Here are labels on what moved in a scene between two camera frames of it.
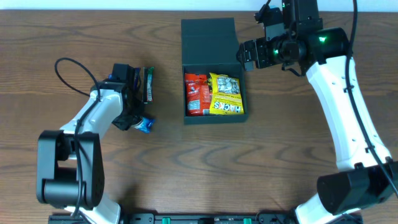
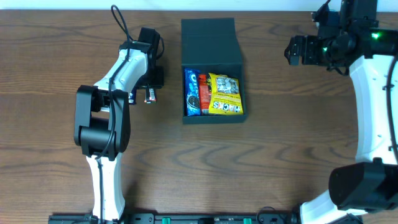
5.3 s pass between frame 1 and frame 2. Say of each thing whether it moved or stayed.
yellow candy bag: stayed
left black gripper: moved
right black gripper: moved
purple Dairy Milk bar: moved
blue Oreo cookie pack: moved
